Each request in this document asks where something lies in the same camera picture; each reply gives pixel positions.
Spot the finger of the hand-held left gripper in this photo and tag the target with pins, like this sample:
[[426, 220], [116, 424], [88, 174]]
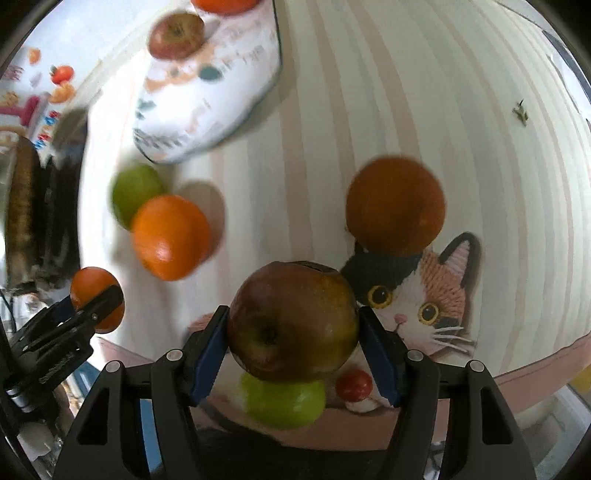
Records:
[[61, 312], [94, 311]]

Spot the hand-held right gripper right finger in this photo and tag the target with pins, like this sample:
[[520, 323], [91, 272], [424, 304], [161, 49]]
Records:
[[381, 357]]

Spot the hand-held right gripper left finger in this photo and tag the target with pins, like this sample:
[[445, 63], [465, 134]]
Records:
[[210, 357]]

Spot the small orange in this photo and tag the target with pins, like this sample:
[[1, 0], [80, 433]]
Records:
[[92, 284]]

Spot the dark red apple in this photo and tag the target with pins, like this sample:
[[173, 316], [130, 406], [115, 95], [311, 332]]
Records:
[[291, 318]]

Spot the white printed storage box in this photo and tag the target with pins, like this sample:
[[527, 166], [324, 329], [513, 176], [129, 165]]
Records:
[[212, 87]]

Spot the green apple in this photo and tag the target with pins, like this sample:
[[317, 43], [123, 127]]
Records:
[[281, 405], [134, 196]]

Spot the dark brown cloth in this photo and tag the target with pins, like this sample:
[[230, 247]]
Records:
[[27, 217]]

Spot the large orange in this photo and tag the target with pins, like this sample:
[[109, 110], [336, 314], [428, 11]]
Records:
[[396, 205], [171, 237]]

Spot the striped cat printed blanket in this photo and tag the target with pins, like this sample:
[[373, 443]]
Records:
[[332, 138]]

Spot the small dry stem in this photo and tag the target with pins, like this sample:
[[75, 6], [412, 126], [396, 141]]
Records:
[[521, 112]]

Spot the fruit printed wall poster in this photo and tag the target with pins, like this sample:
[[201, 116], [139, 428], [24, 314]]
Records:
[[32, 92]]

